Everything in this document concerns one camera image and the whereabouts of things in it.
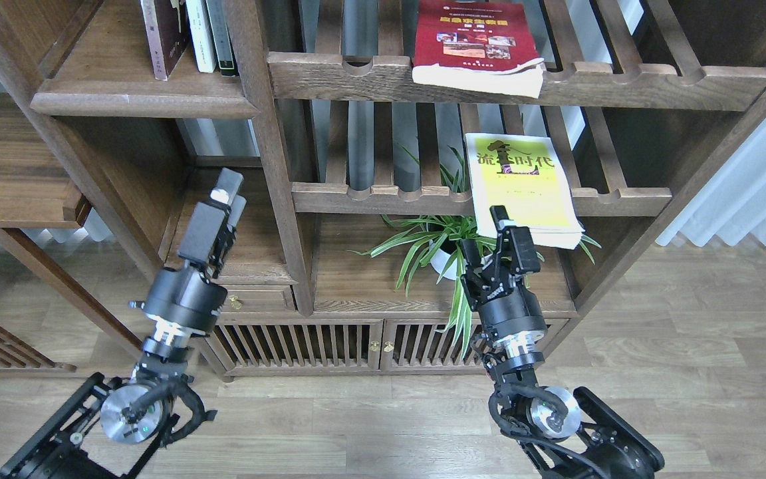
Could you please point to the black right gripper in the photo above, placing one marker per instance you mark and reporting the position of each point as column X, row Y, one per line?
column 510, row 314

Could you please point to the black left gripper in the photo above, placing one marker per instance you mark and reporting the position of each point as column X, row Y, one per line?
column 186, row 296

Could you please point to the dark brown book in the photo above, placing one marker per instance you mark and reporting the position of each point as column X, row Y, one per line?
column 168, row 34

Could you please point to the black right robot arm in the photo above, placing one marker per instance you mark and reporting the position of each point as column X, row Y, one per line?
column 565, row 434

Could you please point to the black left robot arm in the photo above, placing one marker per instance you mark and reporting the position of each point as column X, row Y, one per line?
column 157, row 404

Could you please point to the white plant pot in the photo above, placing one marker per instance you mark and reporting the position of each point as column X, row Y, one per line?
column 448, row 260

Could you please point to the green spider plant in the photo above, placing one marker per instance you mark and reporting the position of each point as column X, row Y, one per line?
column 419, row 232

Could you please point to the yellow green book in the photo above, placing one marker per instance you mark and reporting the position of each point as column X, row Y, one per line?
column 524, row 174

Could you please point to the brass cabinet door knobs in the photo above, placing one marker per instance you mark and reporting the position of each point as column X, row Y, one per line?
column 385, row 347

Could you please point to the white upright book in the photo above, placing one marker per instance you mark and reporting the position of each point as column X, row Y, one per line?
column 202, row 39

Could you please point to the dark upright book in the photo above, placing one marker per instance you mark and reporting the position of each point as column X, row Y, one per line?
column 221, row 37

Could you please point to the red book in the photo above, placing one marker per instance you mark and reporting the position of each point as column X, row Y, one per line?
column 477, row 46

